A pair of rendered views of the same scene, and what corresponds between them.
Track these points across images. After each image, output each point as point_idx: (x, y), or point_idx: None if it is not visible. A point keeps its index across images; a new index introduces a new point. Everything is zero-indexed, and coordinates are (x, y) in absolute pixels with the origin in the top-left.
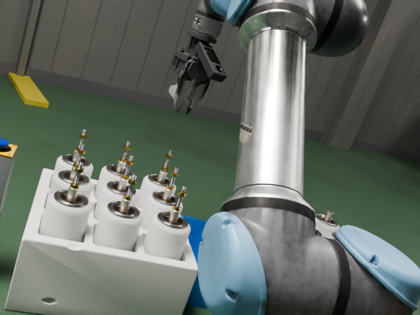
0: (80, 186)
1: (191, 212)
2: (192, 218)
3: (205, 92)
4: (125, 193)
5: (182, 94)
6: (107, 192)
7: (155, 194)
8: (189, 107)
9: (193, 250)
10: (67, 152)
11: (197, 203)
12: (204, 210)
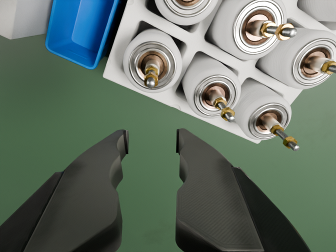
0: (322, 35)
1: (30, 130)
2: (70, 58)
3: (26, 202)
4: (264, 5)
5: (208, 169)
6: (286, 19)
7: (201, 5)
8: (124, 145)
9: (71, 41)
10: (138, 227)
11: (11, 148)
12: (8, 133)
